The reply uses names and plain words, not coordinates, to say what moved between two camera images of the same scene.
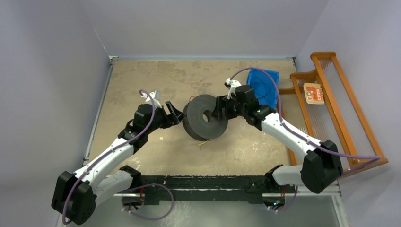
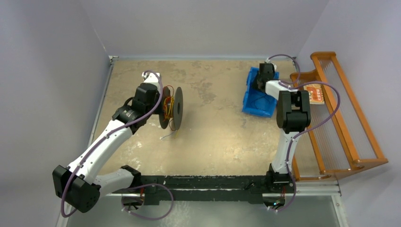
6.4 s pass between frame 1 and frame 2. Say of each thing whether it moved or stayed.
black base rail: stayed
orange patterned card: stayed
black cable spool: moved
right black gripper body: moved
